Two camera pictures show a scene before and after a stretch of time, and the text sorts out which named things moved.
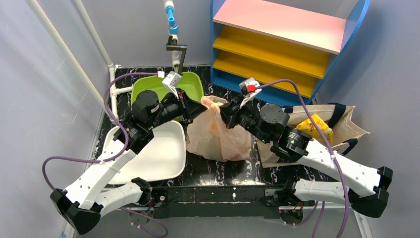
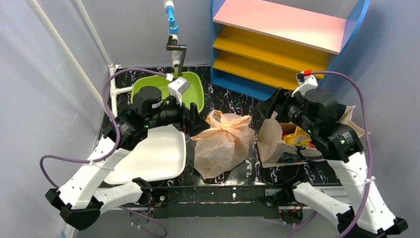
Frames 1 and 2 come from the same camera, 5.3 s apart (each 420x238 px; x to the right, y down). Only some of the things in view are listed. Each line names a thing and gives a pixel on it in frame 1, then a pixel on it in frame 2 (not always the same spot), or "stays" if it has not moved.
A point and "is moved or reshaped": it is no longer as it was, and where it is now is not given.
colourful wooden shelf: (303, 41) stays
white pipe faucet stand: (172, 45) stays
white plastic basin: (164, 157) stays
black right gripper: (232, 112) to (279, 107)
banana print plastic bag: (209, 135) is moved or reshaped
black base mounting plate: (218, 202) stays
